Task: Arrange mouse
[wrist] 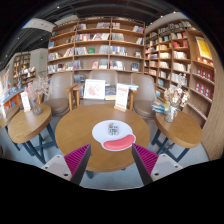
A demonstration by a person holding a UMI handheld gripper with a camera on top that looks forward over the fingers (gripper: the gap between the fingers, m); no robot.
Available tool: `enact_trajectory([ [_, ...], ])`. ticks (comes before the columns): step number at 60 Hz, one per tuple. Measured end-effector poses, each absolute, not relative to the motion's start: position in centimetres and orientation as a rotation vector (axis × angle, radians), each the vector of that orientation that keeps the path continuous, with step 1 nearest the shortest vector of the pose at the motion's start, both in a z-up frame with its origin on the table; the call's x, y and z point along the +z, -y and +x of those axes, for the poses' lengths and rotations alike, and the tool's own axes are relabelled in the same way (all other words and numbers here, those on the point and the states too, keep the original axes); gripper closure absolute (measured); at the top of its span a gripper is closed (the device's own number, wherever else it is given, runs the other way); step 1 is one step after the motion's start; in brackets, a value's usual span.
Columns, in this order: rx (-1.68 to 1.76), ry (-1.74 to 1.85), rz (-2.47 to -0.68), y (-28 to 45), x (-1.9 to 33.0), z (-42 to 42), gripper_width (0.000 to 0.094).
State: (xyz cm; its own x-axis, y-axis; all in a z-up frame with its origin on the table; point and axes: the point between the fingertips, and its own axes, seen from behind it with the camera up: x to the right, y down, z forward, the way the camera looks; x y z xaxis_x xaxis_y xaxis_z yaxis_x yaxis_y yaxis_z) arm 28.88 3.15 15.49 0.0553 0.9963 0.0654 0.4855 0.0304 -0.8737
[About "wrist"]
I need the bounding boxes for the glass vase white dried flowers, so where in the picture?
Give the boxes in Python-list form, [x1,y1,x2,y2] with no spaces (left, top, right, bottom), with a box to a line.
[163,73,190,124]

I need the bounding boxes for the white red sign stand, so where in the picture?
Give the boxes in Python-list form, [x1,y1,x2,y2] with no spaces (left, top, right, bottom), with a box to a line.
[113,83,130,113]

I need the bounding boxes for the white mouse pad red rest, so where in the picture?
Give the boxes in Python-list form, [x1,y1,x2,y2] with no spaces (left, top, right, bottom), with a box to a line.
[91,119,137,153]

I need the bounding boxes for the white picture board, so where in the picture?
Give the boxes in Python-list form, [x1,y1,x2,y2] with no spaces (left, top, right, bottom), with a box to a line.
[83,78,107,101]

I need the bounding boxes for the stack of blue books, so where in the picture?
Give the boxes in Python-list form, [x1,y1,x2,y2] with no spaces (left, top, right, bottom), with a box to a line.
[151,99,171,114]

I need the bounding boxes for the tall wooden bookshelf unit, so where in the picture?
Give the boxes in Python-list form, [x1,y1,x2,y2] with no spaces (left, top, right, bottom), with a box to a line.
[143,19,224,161]

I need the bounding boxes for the distant wooden bookshelf unit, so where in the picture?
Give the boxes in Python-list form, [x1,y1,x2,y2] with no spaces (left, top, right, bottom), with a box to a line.
[12,53,33,88]

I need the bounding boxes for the dark cover book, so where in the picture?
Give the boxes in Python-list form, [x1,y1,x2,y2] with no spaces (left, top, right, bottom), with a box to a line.
[104,84,117,101]

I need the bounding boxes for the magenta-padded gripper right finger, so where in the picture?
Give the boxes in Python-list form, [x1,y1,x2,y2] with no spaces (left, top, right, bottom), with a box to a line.
[131,143,184,186]

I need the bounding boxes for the beige wooden-armed armchair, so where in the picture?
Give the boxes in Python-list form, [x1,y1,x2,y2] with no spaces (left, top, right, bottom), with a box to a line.
[44,71,78,117]
[73,69,121,108]
[128,72,158,119]

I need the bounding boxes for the transparent computer mouse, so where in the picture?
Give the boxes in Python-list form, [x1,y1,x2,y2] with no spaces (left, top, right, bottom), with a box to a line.
[107,122,121,137]

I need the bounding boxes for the round wooden side table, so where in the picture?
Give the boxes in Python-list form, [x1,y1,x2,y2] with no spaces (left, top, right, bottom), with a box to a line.
[7,103,59,164]
[151,109,204,163]
[0,104,21,151]

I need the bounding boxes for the orange low display shelf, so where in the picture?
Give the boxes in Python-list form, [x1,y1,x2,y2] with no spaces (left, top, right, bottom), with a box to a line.
[0,87,25,116]

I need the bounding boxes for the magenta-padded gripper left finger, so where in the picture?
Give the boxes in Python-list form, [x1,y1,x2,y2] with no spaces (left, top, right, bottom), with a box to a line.
[40,143,92,186]

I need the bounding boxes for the small white red sign card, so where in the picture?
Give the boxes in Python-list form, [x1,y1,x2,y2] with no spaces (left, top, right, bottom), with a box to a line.
[20,91,32,113]

